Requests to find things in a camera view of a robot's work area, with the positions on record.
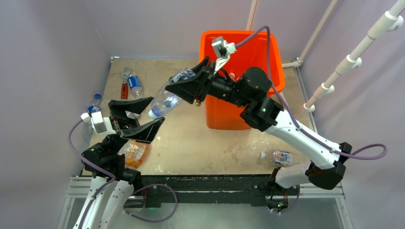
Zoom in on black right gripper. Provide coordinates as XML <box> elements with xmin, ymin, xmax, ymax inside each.
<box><xmin>166</xmin><ymin>56</ymin><xmax>250</xmax><ymax>109</ymax></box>

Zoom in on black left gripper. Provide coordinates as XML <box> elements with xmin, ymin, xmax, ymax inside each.
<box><xmin>103</xmin><ymin>96</ymin><xmax>163</xmax><ymax>156</ymax></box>

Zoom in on clear blue cap bottle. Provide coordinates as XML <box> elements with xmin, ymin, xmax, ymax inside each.
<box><xmin>148</xmin><ymin>68</ymin><xmax>196</xmax><ymax>119</ymax></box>

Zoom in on pepsi label bottle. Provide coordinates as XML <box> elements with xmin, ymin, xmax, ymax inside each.
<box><xmin>83</xmin><ymin>93</ymin><xmax>104</xmax><ymax>141</ymax></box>

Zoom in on orange plastic bin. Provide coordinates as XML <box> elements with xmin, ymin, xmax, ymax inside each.
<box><xmin>199</xmin><ymin>30</ymin><xmax>286</xmax><ymax>130</ymax></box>

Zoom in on small label clear bottle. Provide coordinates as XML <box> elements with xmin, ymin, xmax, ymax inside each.
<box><xmin>259</xmin><ymin>150</ymin><xmax>293</xmax><ymax>167</ymax></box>

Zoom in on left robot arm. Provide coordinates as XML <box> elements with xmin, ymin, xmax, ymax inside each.
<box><xmin>73</xmin><ymin>97</ymin><xmax>165</xmax><ymax>229</ymax></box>

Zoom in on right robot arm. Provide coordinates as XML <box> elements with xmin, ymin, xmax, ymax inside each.
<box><xmin>165</xmin><ymin>58</ymin><xmax>352</xmax><ymax>194</ymax></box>

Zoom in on crushed orange label bottle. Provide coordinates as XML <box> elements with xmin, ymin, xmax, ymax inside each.
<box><xmin>120</xmin><ymin>140</ymin><xmax>149</xmax><ymax>168</ymax></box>

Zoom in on red adjustable wrench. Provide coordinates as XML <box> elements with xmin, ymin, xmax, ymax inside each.
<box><xmin>120</xmin><ymin>67</ymin><xmax>132</xmax><ymax>100</ymax></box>

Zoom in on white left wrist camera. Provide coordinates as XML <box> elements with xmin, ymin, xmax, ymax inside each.
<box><xmin>80</xmin><ymin>111</ymin><xmax>117</xmax><ymax>135</ymax></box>

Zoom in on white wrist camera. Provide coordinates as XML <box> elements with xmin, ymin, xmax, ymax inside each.
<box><xmin>212</xmin><ymin>36</ymin><xmax>236</xmax><ymax>75</ymax></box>
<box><xmin>80</xmin><ymin>111</ymin><xmax>117</xmax><ymax>135</ymax></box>

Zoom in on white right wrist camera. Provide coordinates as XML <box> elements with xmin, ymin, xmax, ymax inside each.
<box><xmin>212</xmin><ymin>36</ymin><xmax>236</xmax><ymax>75</ymax></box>

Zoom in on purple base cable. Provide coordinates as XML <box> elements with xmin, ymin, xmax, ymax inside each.
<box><xmin>122</xmin><ymin>184</ymin><xmax>178</xmax><ymax>224</ymax></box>

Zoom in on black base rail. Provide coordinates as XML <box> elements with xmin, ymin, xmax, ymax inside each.
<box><xmin>131</xmin><ymin>174</ymin><xmax>298</xmax><ymax>208</ymax></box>

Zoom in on white pvc pipe frame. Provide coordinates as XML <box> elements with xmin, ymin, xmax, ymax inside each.
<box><xmin>247</xmin><ymin>0</ymin><xmax>405</xmax><ymax>96</ymax></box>

